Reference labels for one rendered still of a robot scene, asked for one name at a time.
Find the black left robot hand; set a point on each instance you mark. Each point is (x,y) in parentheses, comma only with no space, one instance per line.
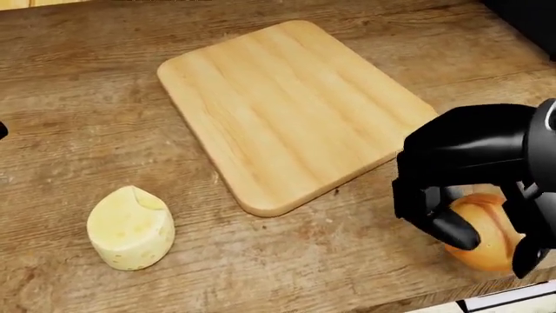
(2,129)

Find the pale yellow cheese wedge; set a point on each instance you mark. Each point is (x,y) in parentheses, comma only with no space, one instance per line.
(130,228)

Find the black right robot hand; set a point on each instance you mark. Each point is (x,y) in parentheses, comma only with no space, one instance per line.
(460,146)

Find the white cabinet front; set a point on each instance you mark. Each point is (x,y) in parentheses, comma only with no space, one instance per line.
(508,298)

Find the golden bread roll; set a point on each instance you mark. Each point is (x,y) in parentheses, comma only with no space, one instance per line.
(486,228)

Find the light wooden cutting board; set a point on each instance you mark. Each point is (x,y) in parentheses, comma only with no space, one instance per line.
(291,114)

